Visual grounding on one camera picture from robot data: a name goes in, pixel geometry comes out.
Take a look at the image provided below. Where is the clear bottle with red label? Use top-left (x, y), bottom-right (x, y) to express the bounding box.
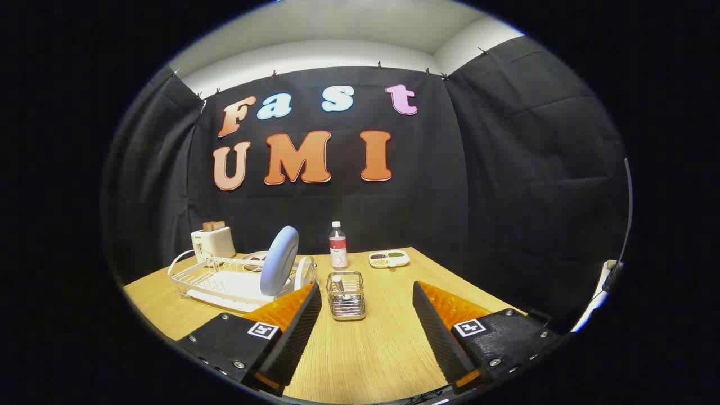
top-left (328, 221), bottom-right (348, 269)

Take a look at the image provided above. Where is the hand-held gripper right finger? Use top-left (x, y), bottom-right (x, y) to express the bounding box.
top-left (412, 280), bottom-right (563, 395)

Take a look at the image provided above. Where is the metal wire basket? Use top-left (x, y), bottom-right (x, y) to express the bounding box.
top-left (326, 271), bottom-right (367, 321)

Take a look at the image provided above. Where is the white drip tray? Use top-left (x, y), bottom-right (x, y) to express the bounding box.
top-left (186, 269), bottom-right (293, 313)

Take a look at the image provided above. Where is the white curved object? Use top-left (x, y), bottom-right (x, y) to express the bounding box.
top-left (571, 260), bottom-right (619, 334)

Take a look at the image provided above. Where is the white wire dish rack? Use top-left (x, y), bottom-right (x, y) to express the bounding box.
top-left (168, 249), bottom-right (319, 313)

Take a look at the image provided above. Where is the blue plate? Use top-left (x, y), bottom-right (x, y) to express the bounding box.
top-left (261, 226), bottom-right (300, 297)

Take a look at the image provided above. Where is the white divided snack tray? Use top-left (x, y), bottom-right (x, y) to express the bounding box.
top-left (368, 250), bottom-right (411, 269)

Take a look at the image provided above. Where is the white toaster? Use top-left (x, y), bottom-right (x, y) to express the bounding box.
top-left (190, 225), bottom-right (236, 260)

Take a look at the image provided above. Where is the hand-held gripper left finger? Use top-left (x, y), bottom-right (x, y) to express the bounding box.
top-left (175, 281), bottom-right (323, 398)

